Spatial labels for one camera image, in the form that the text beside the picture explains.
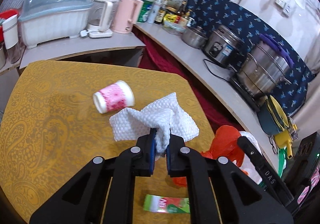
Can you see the green NB drink carton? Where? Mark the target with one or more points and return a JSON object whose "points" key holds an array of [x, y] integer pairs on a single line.
{"points": [[162, 204]]}

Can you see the purple cloth on pot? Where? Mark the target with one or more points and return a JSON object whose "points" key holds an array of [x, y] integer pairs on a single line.
{"points": [[267, 39]]}

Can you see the green white canister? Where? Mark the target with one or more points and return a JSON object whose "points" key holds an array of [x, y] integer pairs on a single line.
{"points": [[145, 10]]}

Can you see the white paper towel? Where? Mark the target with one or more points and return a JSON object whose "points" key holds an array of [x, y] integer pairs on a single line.
{"points": [[165, 115]]}

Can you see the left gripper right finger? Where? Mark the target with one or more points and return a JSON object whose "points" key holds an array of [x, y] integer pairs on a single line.
{"points": [[219, 192]]}

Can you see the yellow electric pot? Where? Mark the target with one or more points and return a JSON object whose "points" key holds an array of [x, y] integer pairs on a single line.
{"points": [[286, 138]]}

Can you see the pink electric kettle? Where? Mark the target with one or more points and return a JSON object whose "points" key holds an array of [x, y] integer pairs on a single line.
{"points": [[126, 16]]}

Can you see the large steel steamer pot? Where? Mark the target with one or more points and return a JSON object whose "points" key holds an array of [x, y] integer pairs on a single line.
{"points": [[262, 70]]}

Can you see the steel rice cooker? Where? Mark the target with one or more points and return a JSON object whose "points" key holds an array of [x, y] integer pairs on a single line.
{"points": [[221, 44]]}

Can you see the pink white paper cup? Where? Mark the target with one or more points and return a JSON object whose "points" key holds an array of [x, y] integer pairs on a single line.
{"points": [[116, 96]]}

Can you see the navy floral cloth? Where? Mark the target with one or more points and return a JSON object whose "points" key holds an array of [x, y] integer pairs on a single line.
{"points": [[209, 14]]}

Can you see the white lidded glass jar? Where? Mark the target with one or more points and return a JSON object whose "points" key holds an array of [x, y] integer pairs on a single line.
{"points": [[10, 33]]}

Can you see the white spray bottle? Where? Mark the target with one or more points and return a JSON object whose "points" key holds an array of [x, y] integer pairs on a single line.
{"points": [[154, 11]]}

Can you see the blue yellow stacked basins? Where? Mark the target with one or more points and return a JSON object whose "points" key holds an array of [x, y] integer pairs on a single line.
{"points": [[272, 118]]}

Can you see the white dish rack box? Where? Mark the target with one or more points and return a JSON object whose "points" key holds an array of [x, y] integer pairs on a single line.
{"points": [[46, 20]]}

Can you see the yellow seasoning packet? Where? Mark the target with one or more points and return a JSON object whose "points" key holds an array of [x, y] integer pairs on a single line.
{"points": [[173, 18]]}

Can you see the dark soy sauce bottle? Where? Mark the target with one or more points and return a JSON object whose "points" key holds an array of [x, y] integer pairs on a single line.
{"points": [[161, 13]]}

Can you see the black induction cooktop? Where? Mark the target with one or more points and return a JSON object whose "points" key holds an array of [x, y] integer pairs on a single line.
{"points": [[254, 103]]}

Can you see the red plastic bag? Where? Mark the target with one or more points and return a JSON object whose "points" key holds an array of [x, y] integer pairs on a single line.
{"points": [[222, 143]]}

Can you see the yellow paisley tablecloth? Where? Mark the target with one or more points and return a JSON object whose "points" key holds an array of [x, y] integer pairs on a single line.
{"points": [[51, 128]]}

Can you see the small steel lidded pot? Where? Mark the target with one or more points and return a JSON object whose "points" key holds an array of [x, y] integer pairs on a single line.
{"points": [[194, 37]]}

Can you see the white glass kettle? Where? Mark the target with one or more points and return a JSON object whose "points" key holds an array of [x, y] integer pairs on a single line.
{"points": [[100, 19]]}

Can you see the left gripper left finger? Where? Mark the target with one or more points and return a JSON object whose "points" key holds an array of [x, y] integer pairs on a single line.
{"points": [[103, 190]]}

